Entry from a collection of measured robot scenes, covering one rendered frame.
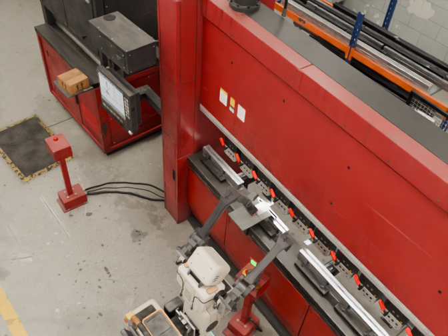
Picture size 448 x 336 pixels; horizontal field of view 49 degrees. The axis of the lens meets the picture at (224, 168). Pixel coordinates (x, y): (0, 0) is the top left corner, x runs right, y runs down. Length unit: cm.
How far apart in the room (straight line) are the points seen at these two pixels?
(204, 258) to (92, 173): 263
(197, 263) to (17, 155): 316
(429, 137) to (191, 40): 174
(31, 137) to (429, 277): 440
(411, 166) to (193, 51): 178
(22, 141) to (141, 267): 212
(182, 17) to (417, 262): 204
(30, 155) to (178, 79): 248
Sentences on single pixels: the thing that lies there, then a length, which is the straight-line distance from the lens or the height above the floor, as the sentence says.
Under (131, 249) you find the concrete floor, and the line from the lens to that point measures 463.
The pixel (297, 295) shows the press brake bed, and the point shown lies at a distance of 359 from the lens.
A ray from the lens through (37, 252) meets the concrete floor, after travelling 477.
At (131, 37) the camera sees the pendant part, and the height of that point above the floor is 195.
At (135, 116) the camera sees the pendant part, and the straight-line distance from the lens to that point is 372.
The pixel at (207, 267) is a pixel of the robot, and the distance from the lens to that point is 288.
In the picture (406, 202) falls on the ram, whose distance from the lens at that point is 254.
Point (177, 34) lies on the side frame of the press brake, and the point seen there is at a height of 206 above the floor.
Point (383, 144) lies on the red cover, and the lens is 245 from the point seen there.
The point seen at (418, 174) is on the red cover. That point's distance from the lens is 239.
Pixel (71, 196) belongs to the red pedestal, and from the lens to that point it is 494.
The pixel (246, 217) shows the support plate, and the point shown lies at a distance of 358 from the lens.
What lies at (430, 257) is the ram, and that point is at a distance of 262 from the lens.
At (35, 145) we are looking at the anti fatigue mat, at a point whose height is 1.
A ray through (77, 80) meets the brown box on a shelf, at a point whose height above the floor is 110.
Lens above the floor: 380
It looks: 46 degrees down
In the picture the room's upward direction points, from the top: 5 degrees clockwise
